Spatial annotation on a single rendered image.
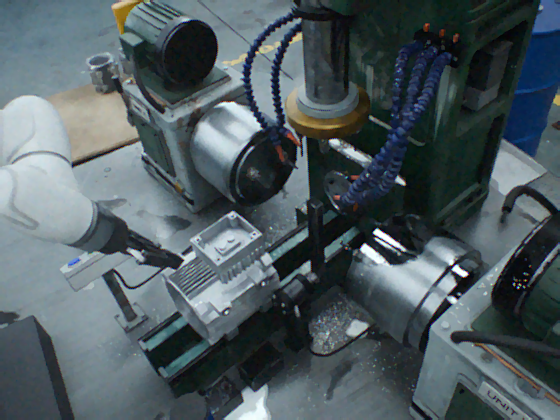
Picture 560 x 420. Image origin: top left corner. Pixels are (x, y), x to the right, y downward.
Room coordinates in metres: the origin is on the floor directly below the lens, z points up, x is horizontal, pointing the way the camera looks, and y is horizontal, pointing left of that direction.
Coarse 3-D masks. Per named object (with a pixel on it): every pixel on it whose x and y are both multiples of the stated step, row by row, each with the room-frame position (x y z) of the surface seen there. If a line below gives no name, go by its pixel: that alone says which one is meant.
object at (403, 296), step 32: (384, 224) 0.69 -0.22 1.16; (416, 224) 0.68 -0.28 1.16; (352, 256) 0.70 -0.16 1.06; (384, 256) 0.62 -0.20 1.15; (416, 256) 0.60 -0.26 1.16; (448, 256) 0.59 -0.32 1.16; (480, 256) 0.63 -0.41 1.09; (352, 288) 0.62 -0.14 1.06; (384, 288) 0.57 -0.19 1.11; (416, 288) 0.54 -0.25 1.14; (448, 288) 0.53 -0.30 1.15; (384, 320) 0.54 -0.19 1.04; (416, 320) 0.51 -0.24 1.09
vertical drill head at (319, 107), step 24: (312, 0) 0.87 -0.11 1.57; (312, 24) 0.87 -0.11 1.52; (336, 24) 0.86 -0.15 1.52; (312, 48) 0.87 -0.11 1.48; (336, 48) 0.86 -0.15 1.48; (312, 72) 0.87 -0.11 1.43; (336, 72) 0.86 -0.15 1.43; (288, 96) 0.94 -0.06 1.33; (312, 96) 0.87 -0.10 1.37; (336, 96) 0.86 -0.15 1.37; (360, 96) 0.90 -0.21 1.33; (288, 120) 0.88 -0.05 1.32; (312, 120) 0.84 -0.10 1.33; (336, 120) 0.83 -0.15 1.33; (360, 120) 0.83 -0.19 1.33
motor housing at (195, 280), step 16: (192, 256) 0.76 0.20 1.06; (176, 272) 0.69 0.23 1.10; (192, 272) 0.68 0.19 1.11; (208, 272) 0.67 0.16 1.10; (272, 272) 0.69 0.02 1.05; (176, 288) 0.65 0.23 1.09; (192, 288) 0.64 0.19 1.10; (208, 288) 0.65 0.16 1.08; (224, 288) 0.65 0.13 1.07; (240, 288) 0.65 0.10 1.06; (272, 288) 0.68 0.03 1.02; (176, 304) 0.70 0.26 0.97; (192, 304) 0.61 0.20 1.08; (208, 304) 0.62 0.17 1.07; (240, 304) 0.63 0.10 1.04; (256, 304) 0.65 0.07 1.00; (192, 320) 0.67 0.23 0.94; (208, 320) 0.59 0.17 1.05; (224, 320) 0.60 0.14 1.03; (240, 320) 0.62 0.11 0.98; (208, 336) 0.59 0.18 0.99
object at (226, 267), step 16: (224, 224) 0.79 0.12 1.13; (240, 224) 0.79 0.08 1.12; (192, 240) 0.73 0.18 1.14; (208, 240) 0.75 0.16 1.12; (224, 240) 0.74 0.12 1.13; (256, 240) 0.72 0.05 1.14; (208, 256) 0.68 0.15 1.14; (224, 256) 0.70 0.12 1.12; (240, 256) 0.69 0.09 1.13; (256, 256) 0.71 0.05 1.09; (224, 272) 0.66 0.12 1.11; (240, 272) 0.68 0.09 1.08
